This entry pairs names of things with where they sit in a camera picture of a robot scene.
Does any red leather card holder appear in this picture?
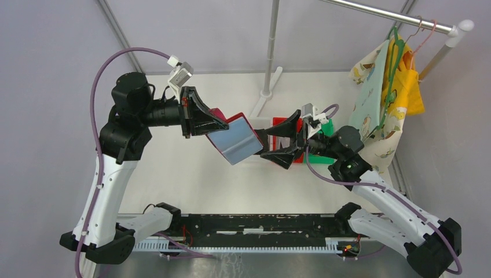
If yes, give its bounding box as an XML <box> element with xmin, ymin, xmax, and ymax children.
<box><xmin>206</xmin><ymin>108</ymin><xmax>263</xmax><ymax>165</ymax></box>

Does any metal clothes rack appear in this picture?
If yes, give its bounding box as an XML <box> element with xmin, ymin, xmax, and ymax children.
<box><xmin>249</xmin><ymin>0</ymin><xmax>475</xmax><ymax>118</ymax></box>

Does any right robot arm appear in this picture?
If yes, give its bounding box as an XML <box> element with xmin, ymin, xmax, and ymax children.
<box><xmin>257</xmin><ymin>104</ymin><xmax>463</xmax><ymax>277</ymax></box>

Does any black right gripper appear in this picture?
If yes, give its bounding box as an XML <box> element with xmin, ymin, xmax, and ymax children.
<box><xmin>261</xmin><ymin>109</ymin><xmax>342</xmax><ymax>169</ymax></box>

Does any green plastic bin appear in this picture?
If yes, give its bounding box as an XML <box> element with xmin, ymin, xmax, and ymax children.
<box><xmin>308</xmin><ymin>122</ymin><xmax>334</xmax><ymax>164</ymax></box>

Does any patterned cream cloth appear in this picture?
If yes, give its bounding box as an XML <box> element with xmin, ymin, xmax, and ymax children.
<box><xmin>348</xmin><ymin>40</ymin><xmax>406</xmax><ymax>174</ymax></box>

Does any white plastic bin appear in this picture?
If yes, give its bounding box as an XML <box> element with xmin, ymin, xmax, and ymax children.
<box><xmin>248</xmin><ymin>117</ymin><xmax>273</xmax><ymax>130</ymax></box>

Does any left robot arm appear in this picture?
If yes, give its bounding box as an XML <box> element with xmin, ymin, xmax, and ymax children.
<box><xmin>60</xmin><ymin>72</ymin><xmax>229</xmax><ymax>265</ymax></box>

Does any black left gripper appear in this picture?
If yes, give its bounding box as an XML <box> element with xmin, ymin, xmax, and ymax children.
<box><xmin>139</xmin><ymin>86</ymin><xmax>229</xmax><ymax>138</ymax></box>

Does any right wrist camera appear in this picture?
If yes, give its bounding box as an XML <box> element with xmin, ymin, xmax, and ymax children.
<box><xmin>301</xmin><ymin>103</ymin><xmax>329</xmax><ymax>138</ymax></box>

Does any small circuit board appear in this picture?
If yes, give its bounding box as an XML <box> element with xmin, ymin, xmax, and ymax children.
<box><xmin>338</xmin><ymin>242</ymin><xmax>361</xmax><ymax>258</ymax></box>

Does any yellow garment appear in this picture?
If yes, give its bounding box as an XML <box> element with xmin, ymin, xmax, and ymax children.
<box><xmin>380</xmin><ymin>38</ymin><xmax>425</xmax><ymax>119</ymax></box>

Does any red plastic bin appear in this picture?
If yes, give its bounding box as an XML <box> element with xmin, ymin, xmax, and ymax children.
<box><xmin>269</xmin><ymin>117</ymin><xmax>304</xmax><ymax>164</ymax></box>

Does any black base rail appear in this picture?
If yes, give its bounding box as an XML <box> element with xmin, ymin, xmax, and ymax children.
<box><xmin>164</xmin><ymin>214</ymin><xmax>358</xmax><ymax>247</ymax></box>

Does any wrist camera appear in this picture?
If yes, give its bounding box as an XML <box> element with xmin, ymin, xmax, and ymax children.
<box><xmin>301</xmin><ymin>103</ymin><xmax>329</xmax><ymax>138</ymax></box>
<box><xmin>167</xmin><ymin>55</ymin><xmax>194</xmax><ymax>102</ymax></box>

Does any pink hanger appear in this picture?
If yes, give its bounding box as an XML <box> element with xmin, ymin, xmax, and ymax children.
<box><xmin>409</xmin><ymin>19</ymin><xmax>438</xmax><ymax>70</ymax></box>

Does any green hanger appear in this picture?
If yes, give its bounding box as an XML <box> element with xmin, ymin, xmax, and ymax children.
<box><xmin>376</xmin><ymin>27</ymin><xmax>405</xmax><ymax>130</ymax></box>

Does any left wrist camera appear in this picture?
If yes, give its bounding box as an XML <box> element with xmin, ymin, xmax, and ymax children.
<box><xmin>167</xmin><ymin>55</ymin><xmax>194</xmax><ymax>102</ymax></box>

